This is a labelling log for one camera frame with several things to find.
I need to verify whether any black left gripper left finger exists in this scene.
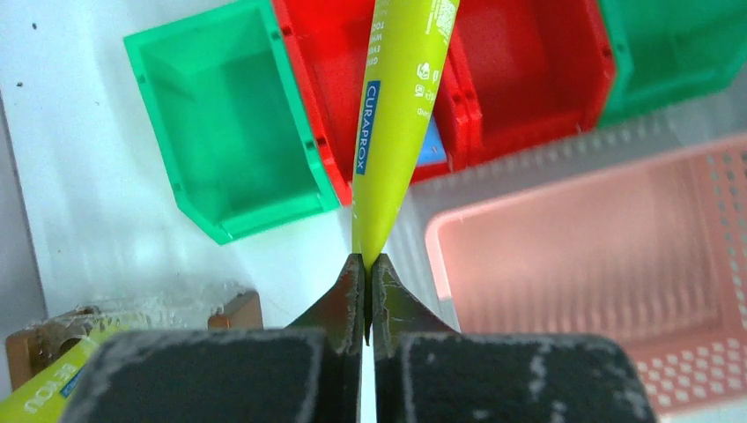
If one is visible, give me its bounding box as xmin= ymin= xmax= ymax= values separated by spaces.
xmin=62 ymin=254 xmax=366 ymax=422

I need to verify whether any brown wooden toothbrush holder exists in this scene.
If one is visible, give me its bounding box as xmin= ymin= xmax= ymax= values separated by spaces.
xmin=4 ymin=288 xmax=263 ymax=391

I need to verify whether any green toothpaste tube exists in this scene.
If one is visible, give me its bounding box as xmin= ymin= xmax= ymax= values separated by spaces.
xmin=351 ymin=0 xmax=460 ymax=270
xmin=1 ymin=326 xmax=124 ymax=422

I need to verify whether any green bin with toothbrushes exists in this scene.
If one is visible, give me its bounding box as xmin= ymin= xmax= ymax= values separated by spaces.
xmin=123 ymin=1 xmax=339 ymax=245

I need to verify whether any red bin with toothpaste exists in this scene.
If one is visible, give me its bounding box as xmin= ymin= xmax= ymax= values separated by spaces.
xmin=273 ymin=0 xmax=374 ymax=206

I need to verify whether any pink perforated basket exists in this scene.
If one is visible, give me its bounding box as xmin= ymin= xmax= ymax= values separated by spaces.
xmin=425 ymin=134 xmax=746 ymax=416

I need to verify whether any green bin far right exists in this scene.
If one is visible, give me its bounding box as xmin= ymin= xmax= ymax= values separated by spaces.
xmin=599 ymin=0 xmax=746 ymax=126

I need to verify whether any red bin with holder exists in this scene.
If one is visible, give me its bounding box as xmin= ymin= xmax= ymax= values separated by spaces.
xmin=439 ymin=1 xmax=616 ymax=171

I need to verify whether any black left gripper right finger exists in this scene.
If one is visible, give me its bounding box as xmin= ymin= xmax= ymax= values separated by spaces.
xmin=371 ymin=255 xmax=656 ymax=422

